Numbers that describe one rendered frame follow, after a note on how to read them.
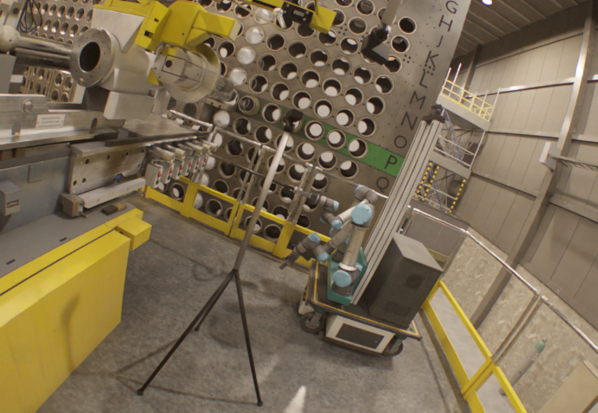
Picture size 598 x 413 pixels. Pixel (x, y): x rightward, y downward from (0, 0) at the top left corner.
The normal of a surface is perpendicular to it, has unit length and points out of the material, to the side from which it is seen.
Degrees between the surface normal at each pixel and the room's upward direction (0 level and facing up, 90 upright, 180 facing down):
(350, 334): 90
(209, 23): 90
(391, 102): 90
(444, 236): 90
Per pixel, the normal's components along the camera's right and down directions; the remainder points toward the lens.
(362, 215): -0.42, -0.11
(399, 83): -0.08, 0.20
